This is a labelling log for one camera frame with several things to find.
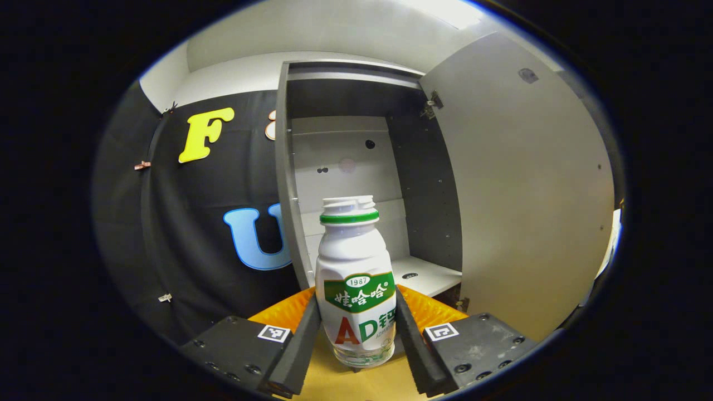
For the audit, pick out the white bottle green label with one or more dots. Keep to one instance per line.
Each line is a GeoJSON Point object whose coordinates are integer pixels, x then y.
{"type": "Point", "coordinates": [353, 250]}

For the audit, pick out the grey cabinet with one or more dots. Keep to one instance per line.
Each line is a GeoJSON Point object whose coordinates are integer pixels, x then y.
{"type": "Point", "coordinates": [340, 161]}

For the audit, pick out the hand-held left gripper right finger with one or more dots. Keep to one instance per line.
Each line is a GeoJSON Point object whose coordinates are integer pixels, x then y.
{"type": "Point", "coordinates": [418, 356]}

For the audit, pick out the copper cloth clip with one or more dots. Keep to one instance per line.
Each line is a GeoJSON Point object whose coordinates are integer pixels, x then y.
{"type": "Point", "coordinates": [142, 165]}

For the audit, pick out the black backdrop cloth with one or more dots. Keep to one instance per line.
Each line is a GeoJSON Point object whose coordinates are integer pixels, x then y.
{"type": "Point", "coordinates": [167, 234]}

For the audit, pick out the long ceiling light panel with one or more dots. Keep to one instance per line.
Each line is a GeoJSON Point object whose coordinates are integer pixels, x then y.
{"type": "Point", "coordinates": [445, 11]}

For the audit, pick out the beige cabinet door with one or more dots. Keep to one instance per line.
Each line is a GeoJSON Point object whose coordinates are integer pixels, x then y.
{"type": "Point", "coordinates": [529, 195]}

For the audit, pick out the small dark cloth clip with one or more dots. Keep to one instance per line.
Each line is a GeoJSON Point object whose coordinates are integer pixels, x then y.
{"type": "Point", "coordinates": [170, 106]}

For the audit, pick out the metal door hinge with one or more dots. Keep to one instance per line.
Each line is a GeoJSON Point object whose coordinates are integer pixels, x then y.
{"type": "Point", "coordinates": [462, 304]}
{"type": "Point", "coordinates": [431, 104]}

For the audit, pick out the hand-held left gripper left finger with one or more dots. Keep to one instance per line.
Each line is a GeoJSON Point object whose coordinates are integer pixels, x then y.
{"type": "Point", "coordinates": [298, 351]}

